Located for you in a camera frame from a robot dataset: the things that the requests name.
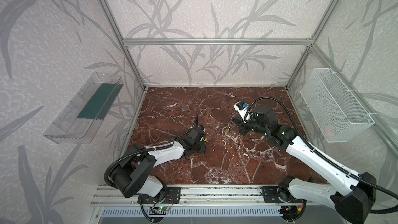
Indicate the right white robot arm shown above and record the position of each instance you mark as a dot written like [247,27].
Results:
[351,198]

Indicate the aluminium cage frame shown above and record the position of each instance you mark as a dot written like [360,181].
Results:
[309,43]

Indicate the left circuit board with wires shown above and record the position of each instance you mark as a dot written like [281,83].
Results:
[157,213]

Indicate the clear plastic wall tray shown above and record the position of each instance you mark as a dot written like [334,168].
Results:
[81,119]

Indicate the right connector with wires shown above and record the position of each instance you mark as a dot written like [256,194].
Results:
[290,214]

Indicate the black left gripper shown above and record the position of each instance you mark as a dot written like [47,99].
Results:
[199,135]

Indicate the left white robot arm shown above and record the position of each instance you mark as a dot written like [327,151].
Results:
[131,173]

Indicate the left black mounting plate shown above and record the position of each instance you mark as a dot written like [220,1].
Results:
[169,195]

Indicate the silver metal key holder plate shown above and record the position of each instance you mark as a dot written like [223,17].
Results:
[229,126]

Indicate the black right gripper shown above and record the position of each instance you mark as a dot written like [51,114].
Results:
[241,124]

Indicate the white wire mesh basket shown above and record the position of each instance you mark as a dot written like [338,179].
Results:
[338,113]

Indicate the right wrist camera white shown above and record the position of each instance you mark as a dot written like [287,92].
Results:
[244,111]

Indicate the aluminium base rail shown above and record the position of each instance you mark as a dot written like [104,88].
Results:
[191,195]

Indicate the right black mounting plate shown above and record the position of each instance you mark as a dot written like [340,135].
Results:
[271,194]

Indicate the black mounting plate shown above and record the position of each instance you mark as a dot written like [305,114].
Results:
[169,195]
[271,194]

